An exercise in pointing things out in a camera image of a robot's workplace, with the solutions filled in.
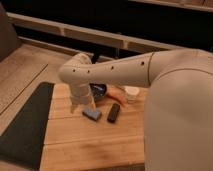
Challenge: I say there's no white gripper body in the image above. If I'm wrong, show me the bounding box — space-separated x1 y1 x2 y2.
70 92 96 112

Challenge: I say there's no dark ceramic bowl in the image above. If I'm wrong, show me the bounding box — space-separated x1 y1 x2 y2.
90 84 107 101

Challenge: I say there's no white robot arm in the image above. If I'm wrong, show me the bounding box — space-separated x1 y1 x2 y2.
59 48 213 171

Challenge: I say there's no blue grey sponge block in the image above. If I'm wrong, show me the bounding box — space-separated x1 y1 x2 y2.
82 107 102 121

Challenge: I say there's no black rectangular remote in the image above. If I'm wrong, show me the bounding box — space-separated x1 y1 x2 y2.
107 103 120 123

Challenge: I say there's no orange carrot toy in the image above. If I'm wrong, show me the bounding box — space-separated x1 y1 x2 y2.
107 89 126 105

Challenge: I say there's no white cup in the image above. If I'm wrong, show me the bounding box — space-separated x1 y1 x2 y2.
125 86 140 103

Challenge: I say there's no dark floor mat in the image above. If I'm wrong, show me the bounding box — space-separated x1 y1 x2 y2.
0 82 54 170

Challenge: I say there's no wooden shelf rail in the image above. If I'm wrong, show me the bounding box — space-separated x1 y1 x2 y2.
7 12 181 53

